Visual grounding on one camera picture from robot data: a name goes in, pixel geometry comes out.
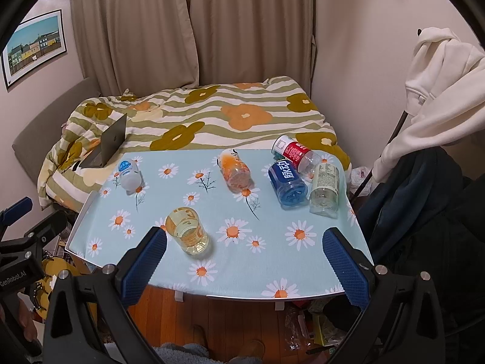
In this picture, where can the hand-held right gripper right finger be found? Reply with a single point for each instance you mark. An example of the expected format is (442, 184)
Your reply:
(346, 269)

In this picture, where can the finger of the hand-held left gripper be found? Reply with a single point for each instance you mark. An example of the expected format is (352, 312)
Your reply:
(17, 207)
(45, 229)

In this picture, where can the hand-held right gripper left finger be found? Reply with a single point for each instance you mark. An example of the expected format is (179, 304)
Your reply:
(146, 265)

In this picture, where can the clear yellow cup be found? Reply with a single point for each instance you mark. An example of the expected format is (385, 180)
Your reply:
(187, 231)

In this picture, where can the person's left hand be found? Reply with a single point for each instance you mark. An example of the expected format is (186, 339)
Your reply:
(25, 315)

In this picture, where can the yellow bag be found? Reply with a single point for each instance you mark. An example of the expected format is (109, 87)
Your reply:
(53, 267)

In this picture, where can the white tablecloth clip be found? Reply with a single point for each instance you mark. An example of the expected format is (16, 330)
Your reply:
(179, 295)
(279, 305)

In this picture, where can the pile of plastic wrappers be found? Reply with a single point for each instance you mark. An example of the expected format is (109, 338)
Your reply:
(314, 322)

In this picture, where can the clear bottle white label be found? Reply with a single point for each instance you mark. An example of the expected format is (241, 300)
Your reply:
(325, 189)

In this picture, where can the small white bottle blue label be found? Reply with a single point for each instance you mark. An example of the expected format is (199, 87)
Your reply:
(129, 176)

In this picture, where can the daisy print tablecloth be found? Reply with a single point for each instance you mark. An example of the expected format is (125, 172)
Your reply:
(272, 216)

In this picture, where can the white plastic bag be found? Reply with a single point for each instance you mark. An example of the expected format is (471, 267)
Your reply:
(358, 177)

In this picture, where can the grey fuzzy trousers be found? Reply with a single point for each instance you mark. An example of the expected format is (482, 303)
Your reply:
(182, 353)

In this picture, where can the dark jacket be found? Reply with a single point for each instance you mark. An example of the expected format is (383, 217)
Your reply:
(424, 212)

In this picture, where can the blue drink bottle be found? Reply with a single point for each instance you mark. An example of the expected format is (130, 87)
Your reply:
(288, 185)

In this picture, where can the grey laptop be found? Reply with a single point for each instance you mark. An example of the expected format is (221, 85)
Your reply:
(111, 142)

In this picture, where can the brown slipper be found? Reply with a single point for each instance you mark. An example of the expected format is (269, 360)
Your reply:
(254, 350)

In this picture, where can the red label water bottle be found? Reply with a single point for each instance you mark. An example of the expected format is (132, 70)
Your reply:
(295, 153)

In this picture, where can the orange drink bottle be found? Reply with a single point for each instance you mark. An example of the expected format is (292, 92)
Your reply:
(237, 172)

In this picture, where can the black coat stand pole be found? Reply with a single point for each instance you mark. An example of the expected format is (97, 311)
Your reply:
(394, 132)

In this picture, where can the striped floral blanket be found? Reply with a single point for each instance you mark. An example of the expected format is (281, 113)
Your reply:
(227, 121)

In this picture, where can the white hoodie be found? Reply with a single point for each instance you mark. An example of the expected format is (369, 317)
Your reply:
(443, 94)

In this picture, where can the beige curtain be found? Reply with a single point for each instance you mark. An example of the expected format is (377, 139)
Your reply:
(254, 26)
(132, 34)

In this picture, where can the wall poster of houses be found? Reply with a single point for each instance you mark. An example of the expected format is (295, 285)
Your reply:
(36, 47)

